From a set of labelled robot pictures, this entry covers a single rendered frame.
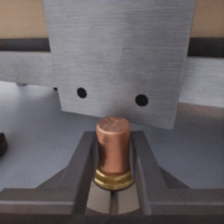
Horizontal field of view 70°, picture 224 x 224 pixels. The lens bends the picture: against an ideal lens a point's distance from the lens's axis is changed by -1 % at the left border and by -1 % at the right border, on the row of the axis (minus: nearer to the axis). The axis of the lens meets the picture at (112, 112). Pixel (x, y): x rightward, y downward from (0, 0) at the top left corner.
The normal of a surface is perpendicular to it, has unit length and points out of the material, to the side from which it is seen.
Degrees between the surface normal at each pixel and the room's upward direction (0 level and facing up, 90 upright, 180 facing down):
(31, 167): 180
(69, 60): 90
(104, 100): 90
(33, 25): 90
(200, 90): 90
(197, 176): 180
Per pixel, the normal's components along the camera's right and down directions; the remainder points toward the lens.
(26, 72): -0.36, 0.43
